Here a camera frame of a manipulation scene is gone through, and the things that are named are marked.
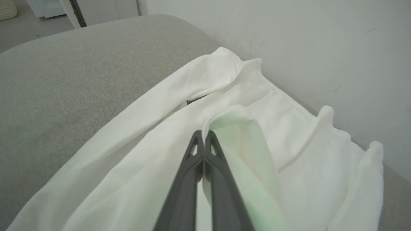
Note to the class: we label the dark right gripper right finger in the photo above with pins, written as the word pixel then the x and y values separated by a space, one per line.
pixel 224 199

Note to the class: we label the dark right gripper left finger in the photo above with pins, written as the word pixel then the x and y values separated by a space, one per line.
pixel 183 192

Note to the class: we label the white garment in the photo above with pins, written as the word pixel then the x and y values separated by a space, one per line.
pixel 305 154

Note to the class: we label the grey fabric sofa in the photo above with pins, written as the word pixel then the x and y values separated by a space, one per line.
pixel 64 80

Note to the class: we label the white door with dark edge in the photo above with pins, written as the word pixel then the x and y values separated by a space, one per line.
pixel 106 11

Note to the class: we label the white cabinet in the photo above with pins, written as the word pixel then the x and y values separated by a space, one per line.
pixel 48 7

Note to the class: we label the woven beige basket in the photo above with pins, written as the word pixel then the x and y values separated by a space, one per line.
pixel 6 9

